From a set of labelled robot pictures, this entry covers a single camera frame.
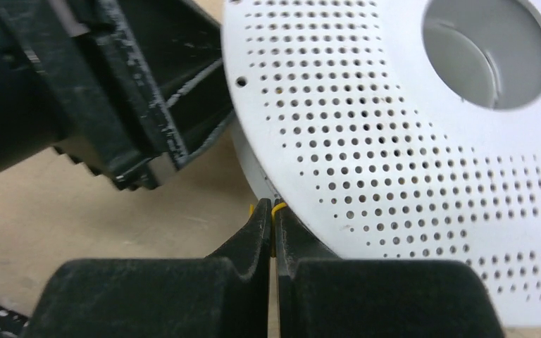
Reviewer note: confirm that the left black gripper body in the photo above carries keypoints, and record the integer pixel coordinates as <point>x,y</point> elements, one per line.
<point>56,91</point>

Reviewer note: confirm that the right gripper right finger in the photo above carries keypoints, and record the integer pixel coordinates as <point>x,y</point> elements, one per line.
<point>323,295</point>

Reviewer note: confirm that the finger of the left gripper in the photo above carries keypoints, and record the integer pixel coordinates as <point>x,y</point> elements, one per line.
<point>162,70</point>

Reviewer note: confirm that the grey cable spool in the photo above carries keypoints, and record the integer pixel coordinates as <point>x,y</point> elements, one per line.
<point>401,129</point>

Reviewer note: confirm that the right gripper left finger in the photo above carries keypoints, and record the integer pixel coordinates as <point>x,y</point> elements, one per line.
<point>224,294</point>

